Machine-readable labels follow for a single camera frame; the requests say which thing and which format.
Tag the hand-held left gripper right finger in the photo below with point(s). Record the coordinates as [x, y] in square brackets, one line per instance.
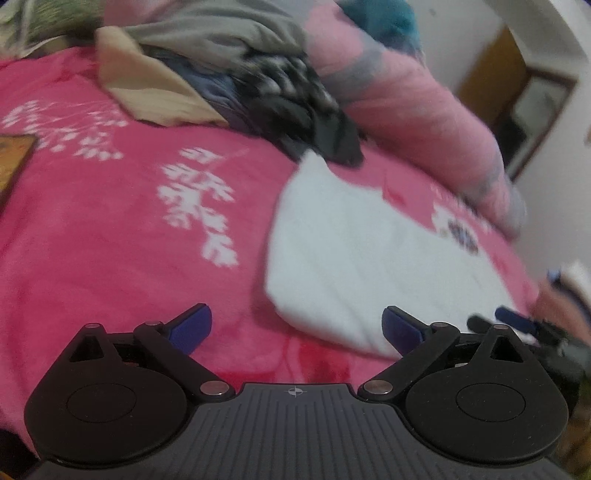
[400, 328]

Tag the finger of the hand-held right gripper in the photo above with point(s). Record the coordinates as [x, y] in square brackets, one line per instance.
[479, 323]
[515, 319]

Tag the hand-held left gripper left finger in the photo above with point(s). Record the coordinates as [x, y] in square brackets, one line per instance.
[191, 328]

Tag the white sweatshirt with bear outline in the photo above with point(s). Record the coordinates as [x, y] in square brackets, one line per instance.
[360, 258]

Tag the pink floral blanket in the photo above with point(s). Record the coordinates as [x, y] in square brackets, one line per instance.
[115, 254]

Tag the pink and grey quilt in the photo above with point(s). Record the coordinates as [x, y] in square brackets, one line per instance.
[397, 92]

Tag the blue garment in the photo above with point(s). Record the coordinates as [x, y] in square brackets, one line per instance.
[217, 92]

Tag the smartphone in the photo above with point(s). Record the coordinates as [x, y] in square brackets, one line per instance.
[14, 166]

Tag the beige cloth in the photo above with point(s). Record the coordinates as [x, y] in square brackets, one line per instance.
[147, 87]

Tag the wooden door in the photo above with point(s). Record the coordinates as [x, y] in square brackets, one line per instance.
[494, 74]

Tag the black and white plaid shirt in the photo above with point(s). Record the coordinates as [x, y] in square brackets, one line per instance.
[286, 83]

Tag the teal patterned pillow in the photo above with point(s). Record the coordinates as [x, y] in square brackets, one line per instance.
[383, 18]

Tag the green patterned pillow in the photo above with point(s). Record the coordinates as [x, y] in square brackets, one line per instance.
[46, 18]

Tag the dark wooden door frame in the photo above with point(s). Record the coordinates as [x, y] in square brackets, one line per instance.
[568, 92]

